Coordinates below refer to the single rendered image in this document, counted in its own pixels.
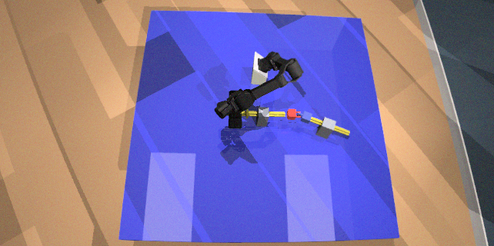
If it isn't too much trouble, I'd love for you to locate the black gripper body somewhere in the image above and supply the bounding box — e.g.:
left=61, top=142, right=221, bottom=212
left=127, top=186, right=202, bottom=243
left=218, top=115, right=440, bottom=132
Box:
left=229, top=90, right=242, bottom=128

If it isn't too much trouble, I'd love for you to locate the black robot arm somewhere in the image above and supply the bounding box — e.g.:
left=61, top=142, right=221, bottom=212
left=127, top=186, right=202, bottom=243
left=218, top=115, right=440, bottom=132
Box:
left=214, top=51, right=304, bottom=119

